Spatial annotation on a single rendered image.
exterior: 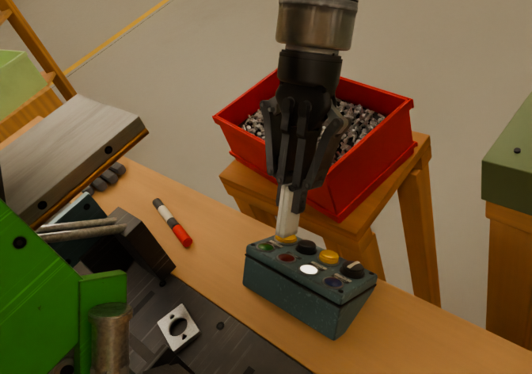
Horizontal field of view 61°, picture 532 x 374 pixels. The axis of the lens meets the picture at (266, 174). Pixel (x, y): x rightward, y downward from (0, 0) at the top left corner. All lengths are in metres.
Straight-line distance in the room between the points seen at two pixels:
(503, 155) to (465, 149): 1.37
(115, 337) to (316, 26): 0.36
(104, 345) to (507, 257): 0.61
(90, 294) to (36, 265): 0.05
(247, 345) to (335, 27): 0.38
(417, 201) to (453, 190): 0.92
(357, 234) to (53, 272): 0.48
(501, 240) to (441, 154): 1.27
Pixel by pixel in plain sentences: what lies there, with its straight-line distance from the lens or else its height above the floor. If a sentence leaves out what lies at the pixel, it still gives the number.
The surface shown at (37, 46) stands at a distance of 3.50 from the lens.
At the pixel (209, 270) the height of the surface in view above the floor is 0.90.
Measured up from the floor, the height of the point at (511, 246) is 0.76.
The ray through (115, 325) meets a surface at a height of 1.09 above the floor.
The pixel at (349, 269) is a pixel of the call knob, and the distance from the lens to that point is 0.55.
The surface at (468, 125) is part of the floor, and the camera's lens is 2.16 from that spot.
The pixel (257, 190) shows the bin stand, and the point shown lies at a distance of 0.88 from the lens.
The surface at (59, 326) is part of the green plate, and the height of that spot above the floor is 1.09.
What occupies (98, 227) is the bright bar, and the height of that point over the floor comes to 1.04.
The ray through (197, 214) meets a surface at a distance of 0.75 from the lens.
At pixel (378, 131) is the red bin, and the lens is 0.75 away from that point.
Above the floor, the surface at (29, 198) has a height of 1.13.
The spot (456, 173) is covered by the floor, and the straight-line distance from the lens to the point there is 1.95.
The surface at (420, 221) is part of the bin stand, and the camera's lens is 1.02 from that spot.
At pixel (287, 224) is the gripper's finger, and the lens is 0.60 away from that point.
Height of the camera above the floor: 1.40
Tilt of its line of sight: 41 degrees down
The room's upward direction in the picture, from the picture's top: 23 degrees counter-clockwise
